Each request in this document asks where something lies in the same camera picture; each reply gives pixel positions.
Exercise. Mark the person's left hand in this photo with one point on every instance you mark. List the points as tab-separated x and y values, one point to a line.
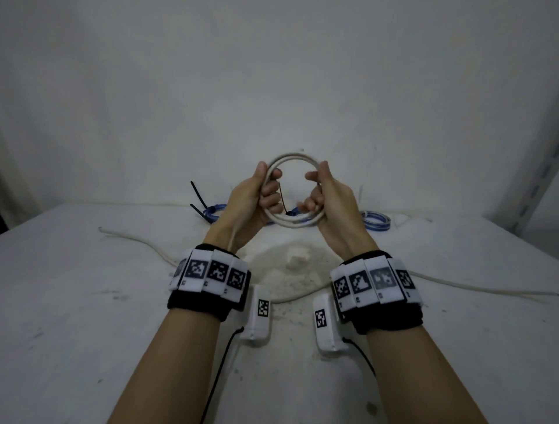
244	209

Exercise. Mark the person's right hand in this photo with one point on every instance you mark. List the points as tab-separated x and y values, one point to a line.
345	218

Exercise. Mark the long black cable tie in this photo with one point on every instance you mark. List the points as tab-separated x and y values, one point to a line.
201	212

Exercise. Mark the curled black cable tie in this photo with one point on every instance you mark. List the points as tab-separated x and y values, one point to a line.
198	194

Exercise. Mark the person's left forearm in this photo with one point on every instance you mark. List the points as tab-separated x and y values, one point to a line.
174	371

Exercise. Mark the person's right forearm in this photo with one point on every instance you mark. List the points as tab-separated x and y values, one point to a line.
415	380

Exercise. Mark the left black marker wristband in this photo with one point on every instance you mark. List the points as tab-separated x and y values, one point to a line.
196	308

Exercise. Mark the black marker wristband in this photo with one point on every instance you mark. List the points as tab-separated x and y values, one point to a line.
388	321
196	308

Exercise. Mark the right black marker wristband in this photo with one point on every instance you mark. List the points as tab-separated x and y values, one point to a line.
388	321

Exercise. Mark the white perforated shelf upright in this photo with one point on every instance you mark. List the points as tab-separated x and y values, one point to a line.
537	183

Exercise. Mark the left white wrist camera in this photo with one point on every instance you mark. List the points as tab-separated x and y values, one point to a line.
255	332

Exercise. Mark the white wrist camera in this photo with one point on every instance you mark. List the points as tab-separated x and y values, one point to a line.
327	340
255	332

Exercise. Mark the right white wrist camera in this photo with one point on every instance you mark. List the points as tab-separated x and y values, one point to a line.
327	340

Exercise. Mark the black metal frame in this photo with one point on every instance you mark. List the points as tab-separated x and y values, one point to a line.
3	223

